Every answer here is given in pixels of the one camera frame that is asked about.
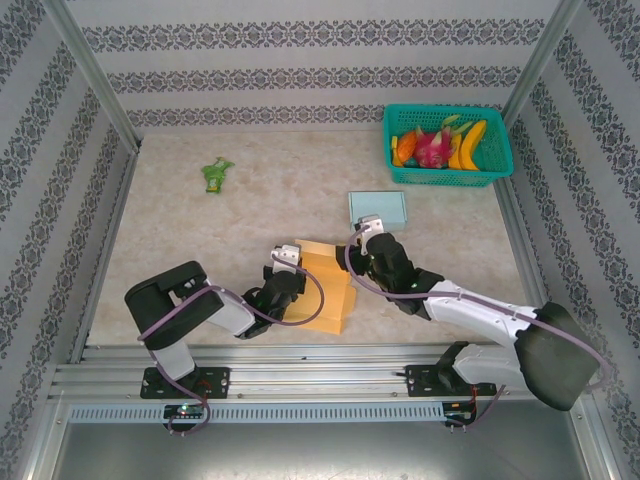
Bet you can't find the orange paper box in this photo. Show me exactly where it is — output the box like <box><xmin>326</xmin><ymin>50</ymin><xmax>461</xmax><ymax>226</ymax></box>
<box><xmin>284</xmin><ymin>238</ymin><xmax>359</xmax><ymax>335</ymax></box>

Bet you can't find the light blue paper box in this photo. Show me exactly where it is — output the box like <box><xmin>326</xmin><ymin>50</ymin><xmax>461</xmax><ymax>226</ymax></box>
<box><xmin>348</xmin><ymin>191</ymin><xmax>409</xmax><ymax>233</ymax></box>

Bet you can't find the orange toy fruit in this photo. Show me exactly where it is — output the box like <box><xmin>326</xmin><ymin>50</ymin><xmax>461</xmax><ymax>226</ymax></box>
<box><xmin>396</xmin><ymin>130</ymin><xmax>418</xmax><ymax>162</ymax></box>

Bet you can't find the pink toy dragon fruit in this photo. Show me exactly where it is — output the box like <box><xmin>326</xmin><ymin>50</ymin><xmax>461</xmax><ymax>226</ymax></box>
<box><xmin>410</xmin><ymin>114</ymin><xmax>471</xmax><ymax>169</ymax></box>

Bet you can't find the green snack packet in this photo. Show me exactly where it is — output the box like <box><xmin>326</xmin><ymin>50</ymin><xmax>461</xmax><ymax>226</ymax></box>
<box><xmin>201</xmin><ymin>156</ymin><xmax>235</xmax><ymax>195</ymax></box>

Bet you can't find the yellow toy banana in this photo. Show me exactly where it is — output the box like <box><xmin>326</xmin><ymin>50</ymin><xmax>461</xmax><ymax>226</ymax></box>
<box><xmin>448</xmin><ymin>119</ymin><xmax>488</xmax><ymax>172</ymax></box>

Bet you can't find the teal plastic basket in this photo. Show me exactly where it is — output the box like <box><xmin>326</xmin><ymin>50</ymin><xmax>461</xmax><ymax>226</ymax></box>
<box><xmin>382</xmin><ymin>103</ymin><xmax>515</xmax><ymax>188</ymax></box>

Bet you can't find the grey sheet metal panel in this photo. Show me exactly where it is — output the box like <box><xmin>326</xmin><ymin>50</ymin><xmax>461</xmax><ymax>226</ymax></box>
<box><xmin>29</xmin><ymin>399</ymin><xmax>616</xmax><ymax>480</ymax></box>

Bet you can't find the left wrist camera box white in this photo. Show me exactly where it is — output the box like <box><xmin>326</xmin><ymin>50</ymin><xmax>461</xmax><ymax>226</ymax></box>
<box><xmin>269</xmin><ymin>243</ymin><xmax>304</xmax><ymax>266</ymax></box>

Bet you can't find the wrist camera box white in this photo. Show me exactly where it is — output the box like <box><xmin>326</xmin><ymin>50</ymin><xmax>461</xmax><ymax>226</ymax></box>
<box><xmin>269</xmin><ymin>243</ymin><xmax>304</xmax><ymax>266</ymax></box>
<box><xmin>354</xmin><ymin>214</ymin><xmax>386</xmax><ymax>236</ymax></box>

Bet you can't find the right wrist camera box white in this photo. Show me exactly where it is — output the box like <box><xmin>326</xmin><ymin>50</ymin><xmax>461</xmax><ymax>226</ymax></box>
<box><xmin>354</xmin><ymin>214</ymin><xmax>386</xmax><ymax>236</ymax></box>

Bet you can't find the aluminium mounting rail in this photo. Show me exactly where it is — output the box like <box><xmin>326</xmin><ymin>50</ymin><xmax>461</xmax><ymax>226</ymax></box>
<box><xmin>47</xmin><ymin>343</ymin><xmax>586</xmax><ymax>401</ymax></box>

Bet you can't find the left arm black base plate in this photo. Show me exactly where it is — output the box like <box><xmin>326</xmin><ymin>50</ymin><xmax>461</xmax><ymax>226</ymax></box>
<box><xmin>139</xmin><ymin>366</ymin><xmax>232</xmax><ymax>400</ymax></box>

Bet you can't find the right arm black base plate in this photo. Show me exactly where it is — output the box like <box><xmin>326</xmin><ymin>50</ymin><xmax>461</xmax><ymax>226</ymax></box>
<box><xmin>404</xmin><ymin>363</ymin><xmax>498</xmax><ymax>398</ymax></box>

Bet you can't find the slotted grey cable duct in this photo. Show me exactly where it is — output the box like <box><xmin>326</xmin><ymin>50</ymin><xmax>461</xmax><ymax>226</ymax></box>
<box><xmin>67</xmin><ymin>402</ymin><xmax>446</xmax><ymax>424</ymax></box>

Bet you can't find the aluminium side rail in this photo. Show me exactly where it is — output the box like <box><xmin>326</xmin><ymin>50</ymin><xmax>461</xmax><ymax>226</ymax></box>
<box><xmin>492</xmin><ymin>177</ymin><xmax>569</xmax><ymax>359</ymax></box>
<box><xmin>69</xmin><ymin>149</ymin><xmax>141</xmax><ymax>364</ymax></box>

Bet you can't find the aluminium frame post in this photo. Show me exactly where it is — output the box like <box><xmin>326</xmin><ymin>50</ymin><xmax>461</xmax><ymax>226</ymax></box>
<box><xmin>501</xmin><ymin>0</ymin><xmax>584</xmax><ymax>124</ymax></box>
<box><xmin>42</xmin><ymin>0</ymin><xmax>144</xmax><ymax>154</ymax></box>

